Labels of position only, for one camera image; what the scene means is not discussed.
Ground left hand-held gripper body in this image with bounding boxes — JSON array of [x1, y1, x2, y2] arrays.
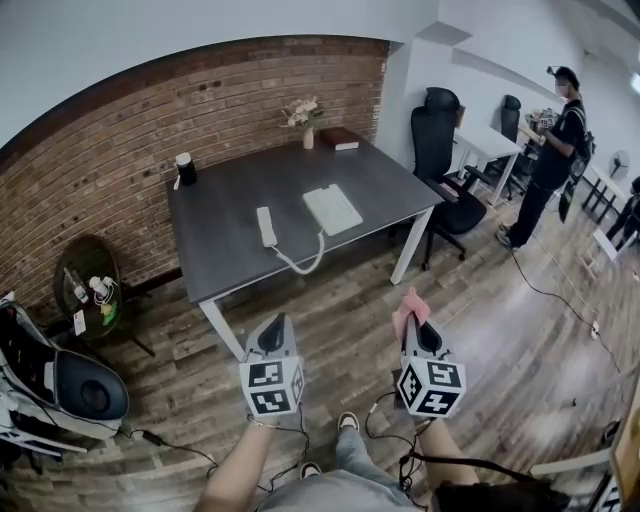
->
[[238, 313, 306, 419]]

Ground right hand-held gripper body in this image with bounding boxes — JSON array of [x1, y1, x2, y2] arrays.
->
[[396, 322, 467, 418]]

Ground pink cloth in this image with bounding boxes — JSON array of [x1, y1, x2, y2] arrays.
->
[[391, 286, 431, 342]]

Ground white desk phone handset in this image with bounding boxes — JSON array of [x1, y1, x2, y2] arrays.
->
[[256, 206, 279, 249]]

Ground white desk phone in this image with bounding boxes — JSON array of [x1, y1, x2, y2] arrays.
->
[[301, 183, 365, 237]]

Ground person's right forearm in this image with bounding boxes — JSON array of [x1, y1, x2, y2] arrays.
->
[[413, 418, 482, 487]]

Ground person's left forearm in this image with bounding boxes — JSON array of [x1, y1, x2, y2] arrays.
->
[[192, 417, 282, 512]]

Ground dark grey desk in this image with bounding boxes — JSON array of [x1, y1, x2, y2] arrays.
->
[[165, 133, 445, 359]]

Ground person's jeans leg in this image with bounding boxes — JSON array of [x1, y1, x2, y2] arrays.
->
[[333, 428, 404, 501]]

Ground person's grey shirt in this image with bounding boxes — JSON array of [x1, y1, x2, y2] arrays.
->
[[258, 468, 419, 512]]

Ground black canister with white lid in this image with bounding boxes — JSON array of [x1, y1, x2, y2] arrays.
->
[[174, 152, 198, 187]]

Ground white and dark rounded device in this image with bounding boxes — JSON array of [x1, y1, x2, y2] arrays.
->
[[53, 349, 131, 442]]

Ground large black office chair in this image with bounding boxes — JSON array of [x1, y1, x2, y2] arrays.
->
[[410, 86, 488, 272]]

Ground brown book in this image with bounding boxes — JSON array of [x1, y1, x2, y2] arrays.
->
[[318, 126, 361, 153]]

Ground white table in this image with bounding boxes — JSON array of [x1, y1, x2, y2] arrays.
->
[[453, 121, 525, 207]]

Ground round dark glass side table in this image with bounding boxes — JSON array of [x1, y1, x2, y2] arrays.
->
[[52, 234, 157, 358]]

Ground white board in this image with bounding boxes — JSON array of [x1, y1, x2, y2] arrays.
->
[[591, 228, 622, 262]]

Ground white flower bouquet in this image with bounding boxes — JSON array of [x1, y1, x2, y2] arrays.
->
[[278, 95, 326, 133]]

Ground wooden furniture edge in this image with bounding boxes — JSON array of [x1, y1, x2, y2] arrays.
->
[[610, 412, 640, 512]]

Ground small black office chair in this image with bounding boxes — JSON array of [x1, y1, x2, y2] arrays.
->
[[500, 94, 524, 145]]

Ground black framed table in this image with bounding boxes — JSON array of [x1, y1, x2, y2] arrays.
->
[[581, 163, 630, 212]]

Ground black and white seat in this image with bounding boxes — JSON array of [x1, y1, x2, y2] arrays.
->
[[0, 291, 59, 454]]

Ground black standing fan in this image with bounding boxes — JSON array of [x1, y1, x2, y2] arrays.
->
[[607, 149, 631, 181]]

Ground white coiled phone cord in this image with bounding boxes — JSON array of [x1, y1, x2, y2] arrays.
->
[[269, 229, 327, 276]]

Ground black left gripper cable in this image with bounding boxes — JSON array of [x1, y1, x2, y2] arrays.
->
[[259, 412, 314, 494]]

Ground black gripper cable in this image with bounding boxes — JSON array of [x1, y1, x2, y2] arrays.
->
[[363, 390, 436, 494], [259, 412, 314, 494]]

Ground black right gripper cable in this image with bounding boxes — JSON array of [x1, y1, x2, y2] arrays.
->
[[363, 390, 436, 494]]

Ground black cable with adapter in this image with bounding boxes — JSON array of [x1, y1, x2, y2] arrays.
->
[[119, 427, 219, 476]]

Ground long black floor cable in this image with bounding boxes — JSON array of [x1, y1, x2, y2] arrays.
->
[[508, 246, 623, 375]]

